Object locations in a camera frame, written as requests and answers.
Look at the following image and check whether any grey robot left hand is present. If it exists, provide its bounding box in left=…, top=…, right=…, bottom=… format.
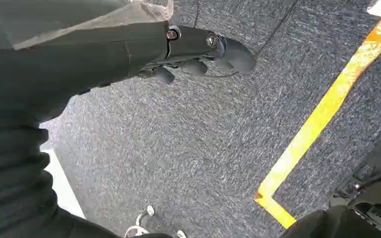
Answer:
left=0, top=0, right=257, bottom=124

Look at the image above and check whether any white panel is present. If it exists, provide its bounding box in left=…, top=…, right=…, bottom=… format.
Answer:
left=39, top=120, right=87, bottom=220

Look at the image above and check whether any ribbed grey left arm sleeve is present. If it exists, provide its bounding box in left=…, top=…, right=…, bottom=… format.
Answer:
left=0, top=110, right=173, bottom=238

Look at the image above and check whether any yellow floor tape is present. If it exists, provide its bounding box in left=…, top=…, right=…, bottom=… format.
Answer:
left=254, top=18, right=381, bottom=230

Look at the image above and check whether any black robot leg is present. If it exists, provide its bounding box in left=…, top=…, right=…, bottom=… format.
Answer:
left=280, top=205, right=381, bottom=238

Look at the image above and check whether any black robot foot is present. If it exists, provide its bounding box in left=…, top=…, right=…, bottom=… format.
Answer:
left=328, top=134, right=381, bottom=237

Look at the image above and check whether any silver metal bracket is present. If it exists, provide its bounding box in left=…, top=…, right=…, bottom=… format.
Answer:
left=123, top=205, right=188, bottom=238

